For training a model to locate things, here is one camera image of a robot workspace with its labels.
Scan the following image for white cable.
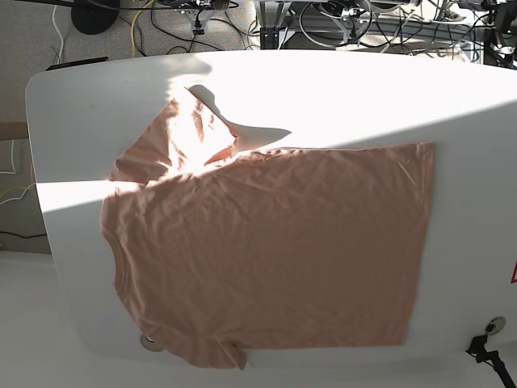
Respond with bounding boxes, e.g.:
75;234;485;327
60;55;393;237
51;0;66;65

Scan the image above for peach pink T-shirt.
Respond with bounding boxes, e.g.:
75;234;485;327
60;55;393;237
100;90;434;369

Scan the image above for tangled black cables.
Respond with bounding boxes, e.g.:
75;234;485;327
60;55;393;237
298;0;517;68

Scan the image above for aluminium frame post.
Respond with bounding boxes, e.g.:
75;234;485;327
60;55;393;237
254;1;292;50

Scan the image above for yellow cable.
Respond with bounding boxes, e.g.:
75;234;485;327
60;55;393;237
130;0;156;57

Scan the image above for black round stand base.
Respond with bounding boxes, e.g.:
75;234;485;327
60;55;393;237
71;0;120;35

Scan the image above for black cable clamp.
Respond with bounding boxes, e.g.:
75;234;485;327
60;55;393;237
465;335;516;388

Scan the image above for round metal table grommet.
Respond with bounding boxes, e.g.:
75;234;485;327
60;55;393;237
140;335;164;352

